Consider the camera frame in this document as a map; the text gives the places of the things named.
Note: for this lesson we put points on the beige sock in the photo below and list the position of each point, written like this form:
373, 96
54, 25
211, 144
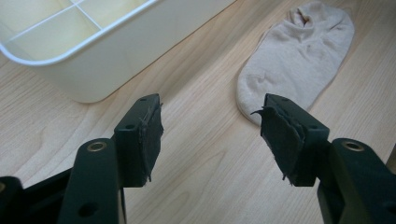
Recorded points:
295, 62

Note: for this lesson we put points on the white divided storage box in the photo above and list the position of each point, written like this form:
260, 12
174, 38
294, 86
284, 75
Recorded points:
93, 73

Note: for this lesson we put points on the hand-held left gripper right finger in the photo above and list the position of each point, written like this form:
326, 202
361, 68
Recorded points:
292, 146

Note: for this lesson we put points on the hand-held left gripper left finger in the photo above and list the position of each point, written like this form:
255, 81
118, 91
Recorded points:
137, 146

